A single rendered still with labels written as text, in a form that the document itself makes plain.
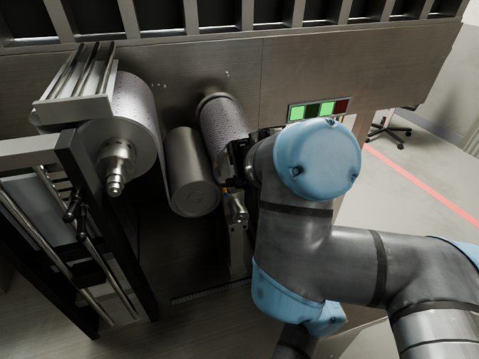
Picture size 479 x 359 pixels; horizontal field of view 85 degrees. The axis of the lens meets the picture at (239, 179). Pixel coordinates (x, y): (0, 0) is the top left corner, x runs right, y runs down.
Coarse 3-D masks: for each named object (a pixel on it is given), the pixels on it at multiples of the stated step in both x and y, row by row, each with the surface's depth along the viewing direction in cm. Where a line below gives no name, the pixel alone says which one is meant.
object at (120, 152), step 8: (104, 144) 46; (112, 144) 46; (120, 144) 46; (128, 144) 48; (104, 152) 44; (112, 152) 44; (120, 152) 44; (128, 152) 46; (136, 152) 50; (104, 160) 43; (112, 160) 44; (120, 160) 44; (128, 160) 44; (136, 160) 48; (96, 168) 44; (104, 168) 44; (128, 168) 45; (104, 176) 45; (128, 176) 46
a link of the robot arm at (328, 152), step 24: (312, 120) 22; (264, 144) 29; (288, 144) 22; (312, 144) 22; (336, 144) 22; (264, 168) 27; (288, 168) 22; (312, 168) 22; (336, 168) 22; (360, 168) 23; (264, 192) 26; (288, 192) 24; (312, 192) 22; (336, 192) 22
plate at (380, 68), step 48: (144, 48) 68; (192, 48) 71; (240, 48) 75; (288, 48) 79; (336, 48) 83; (384, 48) 88; (432, 48) 93; (0, 96) 65; (192, 96) 79; (240, 96) 84; (288, 96) 89; (336, 96) 95; (384, 96) 101
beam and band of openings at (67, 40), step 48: (0, 0) 60; (48, 0) 57; (96, 0) 65; (144, 0) 68; (192, 0) 65; (240, 0) 69; (288, 0) 74; (336, 0) 77; (384, 0) 79; (432, 0) 82; (0, 48) 60; (48, 48) 62
